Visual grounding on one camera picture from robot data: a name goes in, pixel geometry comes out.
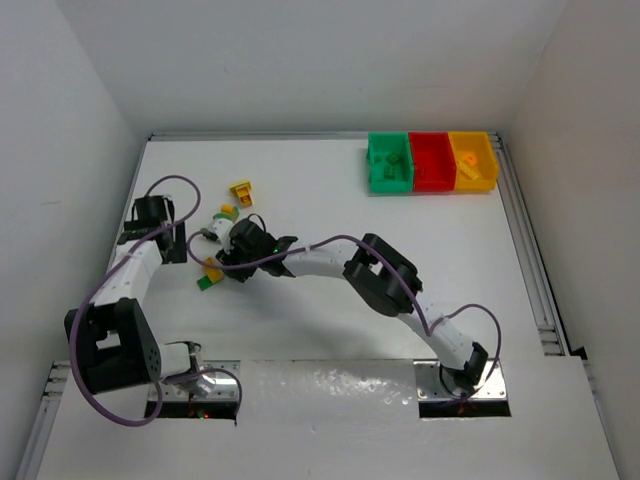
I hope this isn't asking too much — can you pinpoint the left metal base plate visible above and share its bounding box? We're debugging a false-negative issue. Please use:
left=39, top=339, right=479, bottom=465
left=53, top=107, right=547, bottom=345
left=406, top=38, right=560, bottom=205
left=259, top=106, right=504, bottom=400
left=162, top=360, right=241, bottom=403

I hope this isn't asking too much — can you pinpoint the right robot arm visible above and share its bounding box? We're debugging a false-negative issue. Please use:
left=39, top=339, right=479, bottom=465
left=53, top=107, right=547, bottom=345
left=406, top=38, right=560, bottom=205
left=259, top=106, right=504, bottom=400
left=206, top=215, right=488, bottom=396

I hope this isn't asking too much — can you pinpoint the red green flower lego stack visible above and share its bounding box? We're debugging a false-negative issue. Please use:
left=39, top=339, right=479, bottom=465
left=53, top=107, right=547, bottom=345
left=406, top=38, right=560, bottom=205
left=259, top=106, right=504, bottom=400
left=213, top=212, right=237, bottom=223

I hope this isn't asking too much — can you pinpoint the green plastic bin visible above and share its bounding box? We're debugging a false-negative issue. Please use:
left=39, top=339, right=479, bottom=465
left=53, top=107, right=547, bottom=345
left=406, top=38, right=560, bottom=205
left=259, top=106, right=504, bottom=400
left=366, top=132, right=414, bottom=194

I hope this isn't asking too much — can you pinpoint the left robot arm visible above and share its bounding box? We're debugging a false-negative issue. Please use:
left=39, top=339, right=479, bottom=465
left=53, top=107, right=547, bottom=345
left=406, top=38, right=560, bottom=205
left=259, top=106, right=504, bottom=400
left=76, top=196, right=196, bottom=395

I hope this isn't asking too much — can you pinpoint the yellow long lego brick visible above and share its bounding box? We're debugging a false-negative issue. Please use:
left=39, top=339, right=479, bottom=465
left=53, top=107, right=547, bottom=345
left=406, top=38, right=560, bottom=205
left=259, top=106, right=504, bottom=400
left=203, top=257, right=224, bottom=285

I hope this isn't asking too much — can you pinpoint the orange lego piece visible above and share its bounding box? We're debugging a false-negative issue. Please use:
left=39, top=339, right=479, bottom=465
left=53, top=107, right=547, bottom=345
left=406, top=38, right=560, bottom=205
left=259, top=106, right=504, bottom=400
left=462, top=152, right=478, bottom=167

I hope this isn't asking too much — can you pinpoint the green square lego brick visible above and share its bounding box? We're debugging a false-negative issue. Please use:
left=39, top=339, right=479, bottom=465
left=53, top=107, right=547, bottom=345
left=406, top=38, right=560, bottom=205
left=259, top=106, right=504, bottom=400
left=383, top=165, right=396, bottom=180

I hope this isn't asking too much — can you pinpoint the red plastic bin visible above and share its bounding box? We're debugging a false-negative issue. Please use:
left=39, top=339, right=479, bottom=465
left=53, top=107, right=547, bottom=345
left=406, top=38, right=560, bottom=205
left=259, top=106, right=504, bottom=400
left=408, top=132, right=457, bottom=193

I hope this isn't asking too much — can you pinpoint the yellow plastic bin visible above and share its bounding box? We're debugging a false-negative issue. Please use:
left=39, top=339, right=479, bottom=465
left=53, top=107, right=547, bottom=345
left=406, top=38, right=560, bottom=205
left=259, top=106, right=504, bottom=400
left=448, top=131, right=499, bottom=193

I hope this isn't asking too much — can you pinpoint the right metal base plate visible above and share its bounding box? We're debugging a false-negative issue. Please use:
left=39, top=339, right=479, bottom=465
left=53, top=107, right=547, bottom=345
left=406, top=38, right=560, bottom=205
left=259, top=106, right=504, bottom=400
left=413, top=360, right=508, bottom=403

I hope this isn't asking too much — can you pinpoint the tan lego plate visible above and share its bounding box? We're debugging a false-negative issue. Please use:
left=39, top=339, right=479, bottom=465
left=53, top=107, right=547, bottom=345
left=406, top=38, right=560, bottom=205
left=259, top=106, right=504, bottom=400
left=459, top=162, right=481, bottom=181

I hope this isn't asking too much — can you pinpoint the metal base plate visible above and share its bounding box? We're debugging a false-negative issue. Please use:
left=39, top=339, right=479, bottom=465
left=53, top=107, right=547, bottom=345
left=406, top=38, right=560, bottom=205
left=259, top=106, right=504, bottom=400
left=162, top=360, right=241, bottom=403
left=413, top=360, right=508, bottom=403

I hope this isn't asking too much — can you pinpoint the yellow hollow lego block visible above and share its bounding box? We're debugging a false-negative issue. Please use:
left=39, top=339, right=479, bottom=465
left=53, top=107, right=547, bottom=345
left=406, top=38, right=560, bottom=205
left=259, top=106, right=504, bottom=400
left=237, top=189, right=253, bottom=208

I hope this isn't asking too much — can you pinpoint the yellow arch lego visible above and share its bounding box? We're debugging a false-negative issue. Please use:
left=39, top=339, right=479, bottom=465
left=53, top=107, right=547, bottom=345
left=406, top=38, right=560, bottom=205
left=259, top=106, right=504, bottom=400
left=229, top=179, right=252, bottom=197

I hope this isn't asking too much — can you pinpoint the aluminium frame rail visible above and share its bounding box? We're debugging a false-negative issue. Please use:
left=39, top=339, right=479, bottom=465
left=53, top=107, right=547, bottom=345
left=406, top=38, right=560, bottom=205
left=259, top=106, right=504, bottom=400
left=489, top=132, right=570, bottom=357

